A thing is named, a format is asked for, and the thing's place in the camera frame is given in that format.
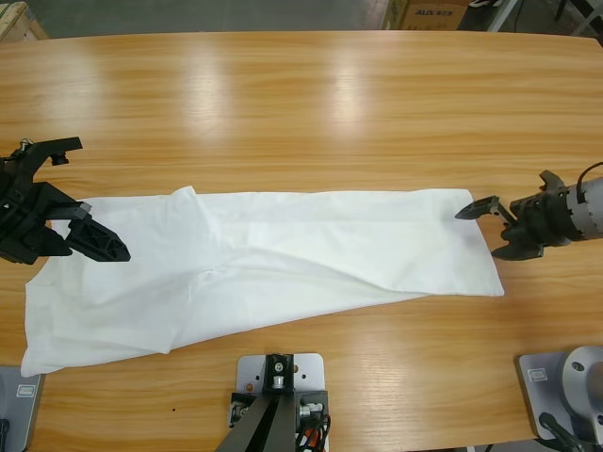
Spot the white t-shirt with black logo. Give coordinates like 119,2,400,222
21,186,506,379

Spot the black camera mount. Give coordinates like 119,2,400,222
538,169,570,195
16,136,85,167

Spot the black clamp with bolt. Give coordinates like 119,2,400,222
227,389,259,428
294,388,331,430

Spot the black cable at post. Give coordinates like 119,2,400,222
311,413,336,452

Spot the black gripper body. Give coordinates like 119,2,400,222
0,154,91,265
498,186,581,250

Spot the cardboard box with blue print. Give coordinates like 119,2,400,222
399,0,468,30

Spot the orange cable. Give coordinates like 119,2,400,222
296,425,322,447

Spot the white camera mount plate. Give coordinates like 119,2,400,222
235,352,329,396

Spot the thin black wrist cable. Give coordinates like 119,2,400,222
575,162,603,190

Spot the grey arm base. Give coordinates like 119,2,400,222
0,365,47,452
513,346,603,444

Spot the dark camera post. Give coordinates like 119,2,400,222
214,394,302,452

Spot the wooden crate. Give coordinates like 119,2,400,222
0,0,48,41

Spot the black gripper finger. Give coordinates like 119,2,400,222
65,216,133,264
454,195,501,221
491,238,544,263
25,227,74,259

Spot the white table leg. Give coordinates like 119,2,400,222
486,0,519,33
572,0,602,38

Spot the black bracket with silver bolt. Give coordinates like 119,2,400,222
262,353,297,396

